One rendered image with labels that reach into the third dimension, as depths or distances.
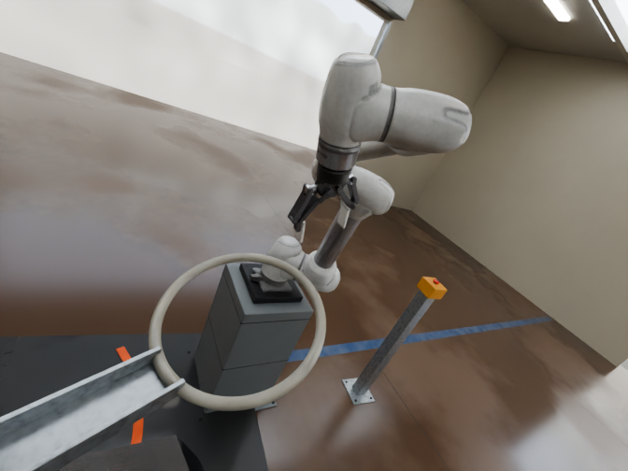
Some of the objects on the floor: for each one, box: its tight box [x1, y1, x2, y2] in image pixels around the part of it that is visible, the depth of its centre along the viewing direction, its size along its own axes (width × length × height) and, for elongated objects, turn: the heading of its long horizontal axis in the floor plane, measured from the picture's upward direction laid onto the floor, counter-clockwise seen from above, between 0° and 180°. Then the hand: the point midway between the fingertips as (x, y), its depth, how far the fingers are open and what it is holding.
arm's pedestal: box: [188, 263, 313, 421], centre depth 186 cm, size 50×50×80 cm
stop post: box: [342, 277, 448, 406], centre depth 213 cm, size 20×20×109 cm
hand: (321, 229), depth 82 cm, fingers open, 13 cm apart
